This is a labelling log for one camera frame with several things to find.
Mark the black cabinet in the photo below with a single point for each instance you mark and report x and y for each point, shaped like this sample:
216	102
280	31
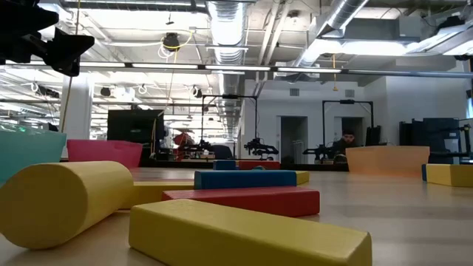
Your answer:
436	138

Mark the silver round ceiling duct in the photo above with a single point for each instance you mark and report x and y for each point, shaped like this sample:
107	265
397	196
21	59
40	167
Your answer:
332	22
227	33

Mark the rectangular ceiling duct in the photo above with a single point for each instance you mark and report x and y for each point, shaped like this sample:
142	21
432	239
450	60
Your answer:
380	29

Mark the orange plastic bin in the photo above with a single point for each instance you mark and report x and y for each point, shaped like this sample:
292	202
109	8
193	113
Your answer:
388	160

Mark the red background object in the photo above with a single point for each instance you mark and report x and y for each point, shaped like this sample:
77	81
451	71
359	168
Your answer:
183	140

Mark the red plastic bin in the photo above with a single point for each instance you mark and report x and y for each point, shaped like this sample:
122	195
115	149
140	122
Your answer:
103	153

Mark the yellow wooden cylinder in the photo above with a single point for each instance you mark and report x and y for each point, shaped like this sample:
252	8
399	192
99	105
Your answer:
55	203

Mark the white column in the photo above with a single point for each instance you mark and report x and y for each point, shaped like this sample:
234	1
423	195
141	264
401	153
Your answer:
77	111

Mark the overhead light bar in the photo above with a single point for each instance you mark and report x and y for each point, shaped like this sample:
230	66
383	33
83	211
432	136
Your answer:
369	72

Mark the person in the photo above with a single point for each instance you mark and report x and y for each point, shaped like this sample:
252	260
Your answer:
345	142

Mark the yellow wooden block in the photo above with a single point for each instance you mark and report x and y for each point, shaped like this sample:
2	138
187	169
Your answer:
451	175
240	236
159	193
303	178

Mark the teal plastic bin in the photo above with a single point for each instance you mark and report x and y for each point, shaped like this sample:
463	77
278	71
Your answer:
29	151

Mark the black monitor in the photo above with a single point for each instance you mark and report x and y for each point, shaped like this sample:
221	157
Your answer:
135	127

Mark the black background rig frame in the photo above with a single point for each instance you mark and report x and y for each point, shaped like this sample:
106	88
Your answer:
347	101
229	97

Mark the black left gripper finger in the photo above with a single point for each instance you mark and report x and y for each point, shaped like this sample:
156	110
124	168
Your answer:
22	14
68	51

